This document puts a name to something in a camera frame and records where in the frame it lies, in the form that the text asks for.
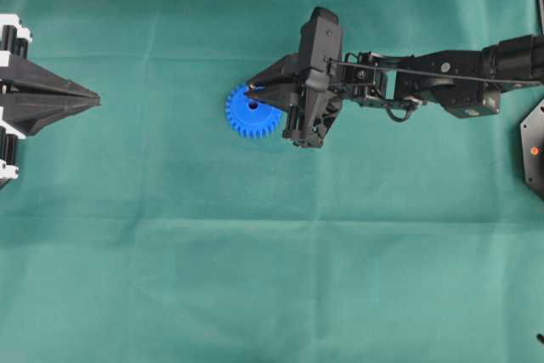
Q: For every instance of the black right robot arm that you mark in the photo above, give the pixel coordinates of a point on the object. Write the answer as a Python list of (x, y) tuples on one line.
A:
[(464, 83)]

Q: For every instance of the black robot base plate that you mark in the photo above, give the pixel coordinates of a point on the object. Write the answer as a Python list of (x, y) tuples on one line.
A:
[(531, 134)]

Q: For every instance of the green table cloth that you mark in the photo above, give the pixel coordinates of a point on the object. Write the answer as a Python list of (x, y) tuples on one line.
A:
[(147, 230)]

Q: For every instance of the blue plastic gear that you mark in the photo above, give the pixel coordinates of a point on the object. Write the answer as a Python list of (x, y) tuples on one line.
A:
[(249, 118)]

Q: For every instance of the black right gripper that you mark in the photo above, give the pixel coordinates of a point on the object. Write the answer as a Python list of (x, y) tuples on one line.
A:
[(311, 104)]

